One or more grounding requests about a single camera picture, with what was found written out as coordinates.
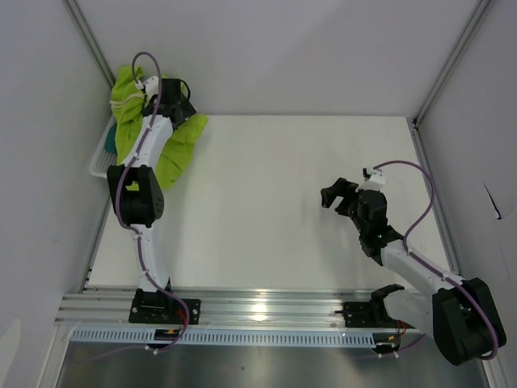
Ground aluminium frame post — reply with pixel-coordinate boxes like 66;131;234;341
412;0;495;129
62;0;116;88

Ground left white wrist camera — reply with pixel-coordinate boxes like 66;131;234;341
135;76;160;98

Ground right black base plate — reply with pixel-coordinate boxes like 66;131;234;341
334;284;405;328

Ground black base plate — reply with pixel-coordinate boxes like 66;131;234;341
334;284;405;328
128;289;186;325

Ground lime green shorts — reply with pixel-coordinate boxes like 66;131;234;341
110;65;208;191

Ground teal green shorts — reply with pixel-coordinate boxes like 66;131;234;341
103;124;117;154

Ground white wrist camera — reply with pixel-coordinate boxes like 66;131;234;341
135;76;160;98
356;166;385;192

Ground purple cable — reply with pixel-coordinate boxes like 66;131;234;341
371;160;500;361
115;51;191;356

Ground right aluminium frame post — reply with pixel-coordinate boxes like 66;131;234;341
412;0;495;129

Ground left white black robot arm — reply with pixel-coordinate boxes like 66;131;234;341
107;76;196;293

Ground aluminium mounting rail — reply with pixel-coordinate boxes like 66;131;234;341
54;288;372;330

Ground white plastic basket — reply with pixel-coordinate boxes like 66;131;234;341
89;116;117;179

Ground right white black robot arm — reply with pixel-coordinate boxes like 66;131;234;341
321;178;506;365

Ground white slotted cable duct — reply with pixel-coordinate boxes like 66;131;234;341
70;327;376;348

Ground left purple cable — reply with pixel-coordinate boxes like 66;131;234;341
115;51;191;356

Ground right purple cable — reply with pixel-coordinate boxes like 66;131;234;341
371;160;500;361

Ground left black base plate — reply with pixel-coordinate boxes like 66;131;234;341
128;289;186;325

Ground left aluminium frame post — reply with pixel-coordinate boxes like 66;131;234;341
62;0;116;88

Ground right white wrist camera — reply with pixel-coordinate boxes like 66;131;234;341
356;166;385;192

